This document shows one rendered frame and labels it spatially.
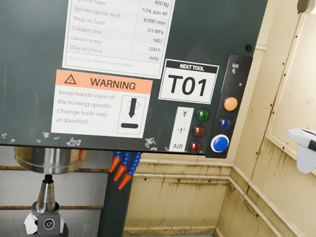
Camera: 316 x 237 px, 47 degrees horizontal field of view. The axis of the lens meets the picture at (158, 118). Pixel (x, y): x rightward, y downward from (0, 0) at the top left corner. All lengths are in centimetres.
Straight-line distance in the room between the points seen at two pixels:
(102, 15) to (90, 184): 93
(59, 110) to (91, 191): 86
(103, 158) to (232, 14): 87
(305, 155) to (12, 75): 46
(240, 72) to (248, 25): 8
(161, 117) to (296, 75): 111
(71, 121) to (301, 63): 122
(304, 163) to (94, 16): 39
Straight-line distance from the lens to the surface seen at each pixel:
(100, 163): 137
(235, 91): 67
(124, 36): 58
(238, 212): 204
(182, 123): 65
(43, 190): 90
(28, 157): 80
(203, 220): 220
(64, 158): 78
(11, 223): 150
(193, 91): 64
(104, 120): 61
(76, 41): 58
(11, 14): 57
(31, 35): 58
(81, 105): 60
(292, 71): 170
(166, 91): 62
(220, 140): 69
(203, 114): 65
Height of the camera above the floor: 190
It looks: 19 degrees down
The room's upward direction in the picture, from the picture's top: 11 degrees clockwise
